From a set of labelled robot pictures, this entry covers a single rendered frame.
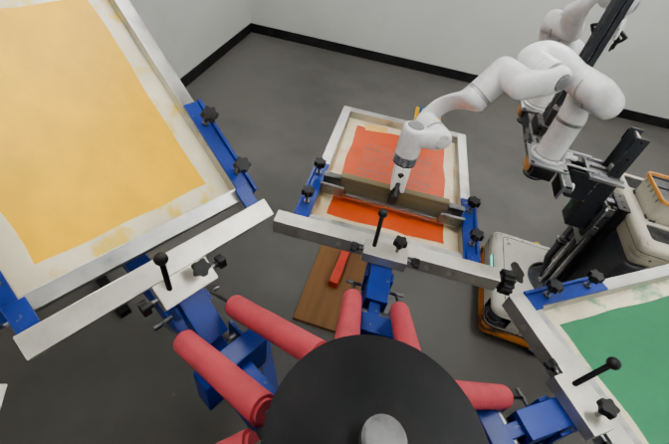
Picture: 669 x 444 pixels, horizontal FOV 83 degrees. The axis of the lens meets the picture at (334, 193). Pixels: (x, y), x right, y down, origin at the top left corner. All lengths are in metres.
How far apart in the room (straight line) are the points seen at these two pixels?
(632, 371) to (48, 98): 1.67
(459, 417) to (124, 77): 1.09
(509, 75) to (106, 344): 2.03
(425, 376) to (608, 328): 0.88
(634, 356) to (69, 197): 1.53
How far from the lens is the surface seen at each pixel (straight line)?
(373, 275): 1.07
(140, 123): 1.15
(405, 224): 1.36
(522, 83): 1.17
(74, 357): 2.25
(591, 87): 1.39
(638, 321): 1.54
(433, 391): 0.65
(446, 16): 4.87
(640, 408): 1.35
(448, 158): 1.75
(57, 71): 1.21
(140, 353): 2.16
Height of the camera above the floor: 1.89
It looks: 42 degrees down
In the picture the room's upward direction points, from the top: 11 degrees clockwise
